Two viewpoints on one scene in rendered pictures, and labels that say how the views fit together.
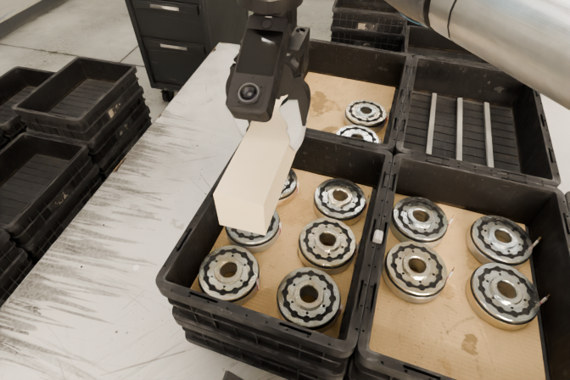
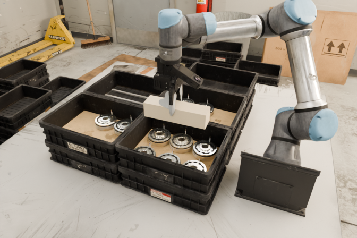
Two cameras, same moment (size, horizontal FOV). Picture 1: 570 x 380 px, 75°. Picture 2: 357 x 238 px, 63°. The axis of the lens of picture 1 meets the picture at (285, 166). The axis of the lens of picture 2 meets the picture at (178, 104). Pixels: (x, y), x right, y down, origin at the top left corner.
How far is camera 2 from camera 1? 1.00 m
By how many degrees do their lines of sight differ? 65
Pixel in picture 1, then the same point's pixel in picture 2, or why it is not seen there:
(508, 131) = (130, 90)
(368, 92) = (83, 119)
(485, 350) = (219, 118)
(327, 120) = (99, 136)
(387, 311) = not seen: hidden behind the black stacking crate
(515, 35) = (220, 33)
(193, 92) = not seen: outside the picture
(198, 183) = (102, 218)
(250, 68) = (190, 75)
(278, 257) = (183, 159)
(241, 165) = (193, 110)
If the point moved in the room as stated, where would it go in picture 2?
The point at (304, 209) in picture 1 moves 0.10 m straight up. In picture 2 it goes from (159, 150) to (158, 131)
